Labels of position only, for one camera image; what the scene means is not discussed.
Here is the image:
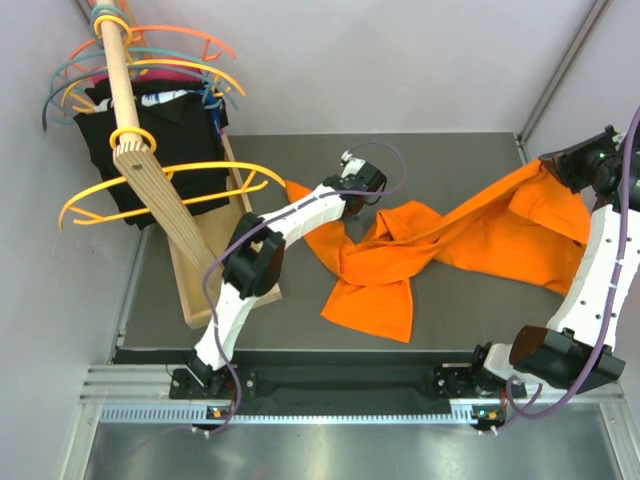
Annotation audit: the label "yellow hanger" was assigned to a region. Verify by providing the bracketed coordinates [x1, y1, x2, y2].
[46, 5, 246, 110]
[58, 127, 285, 230]

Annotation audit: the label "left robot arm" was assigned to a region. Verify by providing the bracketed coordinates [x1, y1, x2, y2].
[186, 152, 387, 397]

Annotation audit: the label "corner aluminium profile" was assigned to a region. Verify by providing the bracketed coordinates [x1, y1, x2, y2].
[515, 0, 611, 150]

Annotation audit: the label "orange hanger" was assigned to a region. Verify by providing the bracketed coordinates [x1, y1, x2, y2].
[53, 15, 243, 92]

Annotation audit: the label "wooden rack pole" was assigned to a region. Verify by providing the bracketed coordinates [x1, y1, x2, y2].
[94, 12, 215, 274]

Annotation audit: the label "aluminium frame rail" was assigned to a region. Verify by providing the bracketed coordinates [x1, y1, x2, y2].
[61, 351, 639, 479]

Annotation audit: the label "teal hanger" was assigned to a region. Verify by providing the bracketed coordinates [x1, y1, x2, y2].
[41, 48, 211, 131]

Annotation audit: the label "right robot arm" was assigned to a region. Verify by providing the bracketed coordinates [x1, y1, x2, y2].
[466, 126, 639, 396]

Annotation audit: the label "blue hanging garment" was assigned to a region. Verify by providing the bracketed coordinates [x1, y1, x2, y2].
[202, 87, 228, 136]

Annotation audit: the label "pink hanging garment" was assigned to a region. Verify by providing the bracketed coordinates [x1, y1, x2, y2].
[87, 58, 205, 87]

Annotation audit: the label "wooden rack base tray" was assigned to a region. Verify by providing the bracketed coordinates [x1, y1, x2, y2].
[167, 165, 268, 329]

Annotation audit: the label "orange trousers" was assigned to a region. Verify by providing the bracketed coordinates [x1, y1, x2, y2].
[305, 160, 590, 342]

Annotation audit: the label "black hanging garment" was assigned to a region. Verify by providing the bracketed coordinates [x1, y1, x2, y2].
[74, 90, 229, 199]

